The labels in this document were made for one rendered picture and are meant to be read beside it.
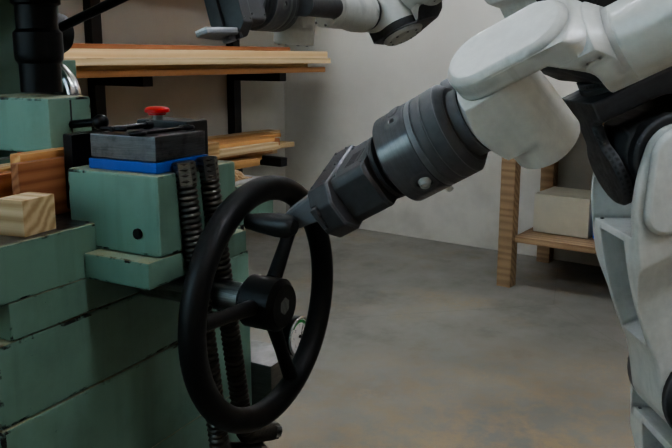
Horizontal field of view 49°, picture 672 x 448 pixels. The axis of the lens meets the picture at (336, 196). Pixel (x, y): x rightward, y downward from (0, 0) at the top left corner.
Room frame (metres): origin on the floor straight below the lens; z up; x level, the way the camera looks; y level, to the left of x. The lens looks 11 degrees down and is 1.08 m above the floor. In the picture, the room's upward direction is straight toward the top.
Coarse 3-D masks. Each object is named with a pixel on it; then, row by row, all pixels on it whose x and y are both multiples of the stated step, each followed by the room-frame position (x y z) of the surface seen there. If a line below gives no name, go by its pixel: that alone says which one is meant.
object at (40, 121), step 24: (0, 96) 0.95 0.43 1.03; (24, 96) 0.95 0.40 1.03; (48, 96) 0.95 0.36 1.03; (72, 96) 0.95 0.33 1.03; (0, 120) 0.95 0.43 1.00; (24, 120) 0.93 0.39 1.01; (48, 120) 0.91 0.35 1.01; (72, 120) 0.94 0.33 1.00; (0, 144) 0.95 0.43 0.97; (24, 144) 0.93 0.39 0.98; (48, 144) 0.91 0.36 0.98
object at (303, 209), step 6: (306, 198) 0.73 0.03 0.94; (300, 204) 0.74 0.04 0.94; (306, 204) 0.73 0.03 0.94; (288, 210) 0.75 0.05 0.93; (294, 210) 0.74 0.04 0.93; (300, 210) 0.74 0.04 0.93; (306, 210) 0.74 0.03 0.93; (294, 216) 0.74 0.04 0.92; (300, 216) 0.74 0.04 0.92; (306, 216) 0.74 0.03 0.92; (312, 216) 0.74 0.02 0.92; (300, 222) 0.74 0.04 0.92; (306, 222) 0.74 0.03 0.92; (312, 222) 0.74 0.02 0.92
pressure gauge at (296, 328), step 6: (294, 318) 1.08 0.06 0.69; (300, 318) 1.08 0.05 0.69; (306, 318) 1.10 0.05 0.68; (288, 324) 1.07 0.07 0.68; (294, 324) 1.07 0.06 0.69; (300, 324) 1.09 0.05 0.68; (288, 330) 1.07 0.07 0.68; (294, 330) 1.07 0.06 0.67; (300, 330) 1.09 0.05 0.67; (288, 336) 1.06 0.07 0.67; (294, 336) 1.07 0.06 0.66; (288, 342) 1.06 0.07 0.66; (294, 342) 1.07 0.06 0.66; (288, 348) 1.06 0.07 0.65; (294, 348) 1.07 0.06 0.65; (294, 354) 1.07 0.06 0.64
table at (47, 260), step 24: (0, 240) 0.73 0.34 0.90; (24, 240) 0.73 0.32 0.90; (48, 240) 0.76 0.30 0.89; (72, 240) 0.79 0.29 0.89; (240, 240) 0.90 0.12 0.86; (0, 264) 0.70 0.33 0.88; (24, 264) 0.73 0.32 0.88; (48, 264) 0.76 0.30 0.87; (72, 264) 0.78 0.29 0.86; (96, 264) 0.79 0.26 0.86; (120, 264) 0.77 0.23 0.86; (144, 264) 0.76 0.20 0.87; (168, 264) 0.78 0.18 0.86; (0, 288) 0.70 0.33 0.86; (24, 288) 0.73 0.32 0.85; (48, 288) 0.75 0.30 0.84; (144, 288) 0.76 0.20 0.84
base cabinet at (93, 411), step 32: (160, 352) 0.90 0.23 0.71; (96, 384) 0.81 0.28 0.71; (128, 384) 0.85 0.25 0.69; (160, 384) 0.90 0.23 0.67; (224, 384) 1.02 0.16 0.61; (32, 416) 0.73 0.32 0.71; (64, 416) 0.76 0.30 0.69; (96, 416) 0.80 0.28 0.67; (128, 416) 0.85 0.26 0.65; (160, 416) 0.90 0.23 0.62; (192, 416) 0.95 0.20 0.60
